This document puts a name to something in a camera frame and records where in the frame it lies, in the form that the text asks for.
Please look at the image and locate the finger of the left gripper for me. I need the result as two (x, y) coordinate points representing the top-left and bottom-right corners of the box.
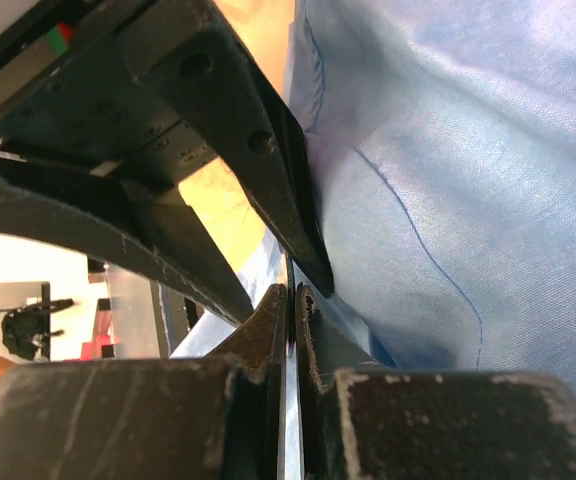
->
(0, 158), (253, 325)
(119, 1), (334, 295)

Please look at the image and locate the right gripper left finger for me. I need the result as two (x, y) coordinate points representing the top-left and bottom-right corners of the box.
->
(0, 284), (288, 479)

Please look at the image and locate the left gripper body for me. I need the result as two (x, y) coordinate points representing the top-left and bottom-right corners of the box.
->
(0, 1), (215, 185)

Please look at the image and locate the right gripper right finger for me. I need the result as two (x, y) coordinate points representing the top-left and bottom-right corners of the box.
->
(295, 285), (576, 479)

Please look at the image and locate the light blue shirt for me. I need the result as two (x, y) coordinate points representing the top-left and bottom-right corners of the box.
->
(167, 0), (576, 480)

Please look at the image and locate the round blue brooch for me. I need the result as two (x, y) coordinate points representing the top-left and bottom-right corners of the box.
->
(282, 251), (296, 355)

